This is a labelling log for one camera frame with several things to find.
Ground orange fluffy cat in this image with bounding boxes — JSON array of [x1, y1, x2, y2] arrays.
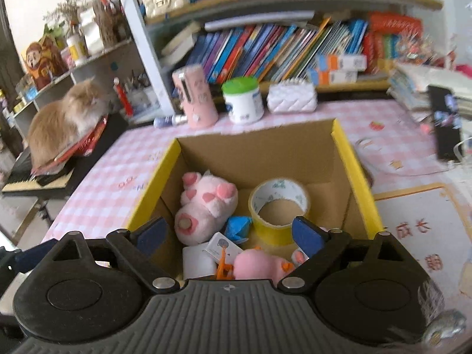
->
[[26, 78, 109, 171]]

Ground white pen holder cup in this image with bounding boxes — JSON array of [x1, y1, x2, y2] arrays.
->
[[128, 86, 160, 117]]

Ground stack of papers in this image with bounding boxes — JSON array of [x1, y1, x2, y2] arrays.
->
[[387, 62, 471, 117]]

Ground white cubby shelf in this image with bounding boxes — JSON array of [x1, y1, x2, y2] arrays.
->
[[13, 39, 163, 137]]

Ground fortune god figurine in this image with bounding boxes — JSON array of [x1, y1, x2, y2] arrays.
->
[[25, 35, 68, 91]]

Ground blue plastic-wrapped block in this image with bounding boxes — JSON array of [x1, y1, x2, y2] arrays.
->
[[224, 216, 252, 245]]

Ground small white tube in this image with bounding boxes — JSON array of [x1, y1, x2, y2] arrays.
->
[[153, 114, 188, 128]]

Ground pink cylindrical bottle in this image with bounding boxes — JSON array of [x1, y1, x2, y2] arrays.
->
[[172, 64, 219, 130]]

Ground yellow cardboard box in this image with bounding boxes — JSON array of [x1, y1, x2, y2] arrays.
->
[[126, 118, 385, 281]]

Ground pink plush chick toy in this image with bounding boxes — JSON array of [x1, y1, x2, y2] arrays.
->
[[215, 248, 296, 286]]

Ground small card pack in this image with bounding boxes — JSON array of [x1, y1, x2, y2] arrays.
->
[[205, 232, 242, 265]]

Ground orange white medicine boxes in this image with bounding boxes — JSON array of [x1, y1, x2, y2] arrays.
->
[[307, 54, 367, 86]]

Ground white quilted purse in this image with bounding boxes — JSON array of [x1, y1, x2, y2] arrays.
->
[[266, 78, 318, 114]]

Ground wooden bookshelf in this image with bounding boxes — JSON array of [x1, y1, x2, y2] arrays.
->
[[121, 0, 443, 115]]

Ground white jar green lid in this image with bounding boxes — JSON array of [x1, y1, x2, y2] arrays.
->
[[222, 77, 265, 125]]

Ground row of colourful books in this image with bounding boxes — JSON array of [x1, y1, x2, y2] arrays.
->
[[186, 18, 368, 85]]

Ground black smartphone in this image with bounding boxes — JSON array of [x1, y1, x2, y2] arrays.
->
[[427, 85, 462, 161]]

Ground pink plush pig toy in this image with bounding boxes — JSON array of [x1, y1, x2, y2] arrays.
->
[[174, 172, 238, 246]]

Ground red papers under cat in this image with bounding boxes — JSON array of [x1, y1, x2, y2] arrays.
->
[[31, 116, 108, 177]]

